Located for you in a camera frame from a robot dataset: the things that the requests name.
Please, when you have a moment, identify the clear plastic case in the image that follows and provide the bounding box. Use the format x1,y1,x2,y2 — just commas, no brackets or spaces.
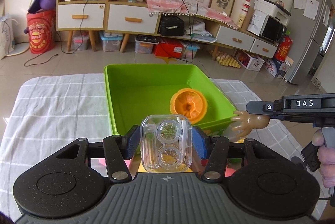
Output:
140,115,192,173

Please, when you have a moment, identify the person right hand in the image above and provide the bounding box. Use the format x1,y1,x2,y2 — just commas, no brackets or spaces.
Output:
312,127,335,188

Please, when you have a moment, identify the pink block toy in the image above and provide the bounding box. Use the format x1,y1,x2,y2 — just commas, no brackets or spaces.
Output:
93,158,132,168

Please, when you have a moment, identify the yellow toy pot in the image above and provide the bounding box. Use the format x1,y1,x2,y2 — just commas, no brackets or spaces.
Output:
229,137,245,149

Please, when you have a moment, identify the green plastic storage box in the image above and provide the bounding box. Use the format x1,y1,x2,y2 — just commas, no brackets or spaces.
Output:
104,64,236,136

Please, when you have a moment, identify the yellow egg tray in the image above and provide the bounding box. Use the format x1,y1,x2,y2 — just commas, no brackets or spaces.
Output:
215,51,241,68

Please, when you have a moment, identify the grey checked table cloth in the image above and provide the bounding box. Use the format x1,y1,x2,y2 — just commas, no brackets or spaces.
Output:
0,73,323,214

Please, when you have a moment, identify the silver refrigerator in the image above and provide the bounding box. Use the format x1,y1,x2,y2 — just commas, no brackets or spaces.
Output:
285,0,334,85

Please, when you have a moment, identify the red box under cabinet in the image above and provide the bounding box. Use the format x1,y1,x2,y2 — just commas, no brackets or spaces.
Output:
153,37,183,59

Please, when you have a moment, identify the black bag on shelf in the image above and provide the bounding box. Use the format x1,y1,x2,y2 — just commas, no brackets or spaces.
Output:
158,15,184,37

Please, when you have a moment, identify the red cartoon bucket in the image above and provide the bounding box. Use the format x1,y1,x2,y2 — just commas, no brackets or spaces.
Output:
26,10,56,54

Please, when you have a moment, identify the pink cloth on cabinet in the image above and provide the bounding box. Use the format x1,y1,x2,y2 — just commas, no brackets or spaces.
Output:
145,0,238,30

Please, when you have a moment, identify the white paper shopping bag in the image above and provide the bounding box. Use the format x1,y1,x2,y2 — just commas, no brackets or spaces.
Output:
0,14,15,60

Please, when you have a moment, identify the wooden white drawer cabinet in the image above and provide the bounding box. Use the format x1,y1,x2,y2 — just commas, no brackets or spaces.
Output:
55,0,280,60

